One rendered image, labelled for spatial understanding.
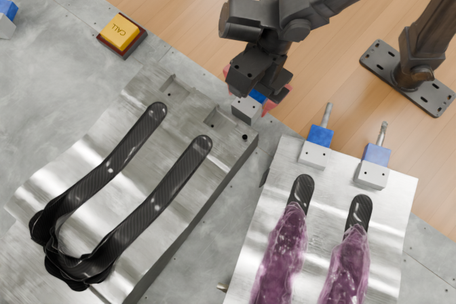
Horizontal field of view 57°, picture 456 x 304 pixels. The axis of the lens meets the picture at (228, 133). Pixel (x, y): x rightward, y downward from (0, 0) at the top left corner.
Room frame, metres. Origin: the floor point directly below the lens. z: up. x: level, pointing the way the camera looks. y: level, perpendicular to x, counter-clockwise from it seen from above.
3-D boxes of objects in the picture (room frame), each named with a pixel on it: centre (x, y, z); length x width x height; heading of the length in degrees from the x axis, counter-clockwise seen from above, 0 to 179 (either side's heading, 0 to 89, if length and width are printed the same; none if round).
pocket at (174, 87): (0.33, 0.08, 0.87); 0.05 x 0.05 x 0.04; 45
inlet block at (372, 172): (0.16, -0.27, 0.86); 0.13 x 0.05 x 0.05; 152
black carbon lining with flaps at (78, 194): (0.14, 0.19, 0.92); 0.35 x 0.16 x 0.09; 135
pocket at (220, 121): (0.25, 0.01, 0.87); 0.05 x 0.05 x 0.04; 45
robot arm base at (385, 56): (0.32, -0.39, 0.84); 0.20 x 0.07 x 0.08; 40
